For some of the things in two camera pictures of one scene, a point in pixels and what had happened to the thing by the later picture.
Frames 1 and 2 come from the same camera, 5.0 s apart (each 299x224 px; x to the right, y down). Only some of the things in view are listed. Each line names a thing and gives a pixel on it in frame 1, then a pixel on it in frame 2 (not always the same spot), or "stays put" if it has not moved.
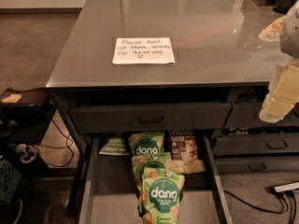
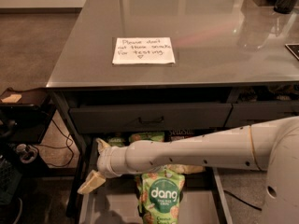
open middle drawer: [109, 192] stays put
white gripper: [291, 35] to [105, 162]
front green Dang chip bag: [159, 194] stays put
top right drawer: [244, 116] stays put
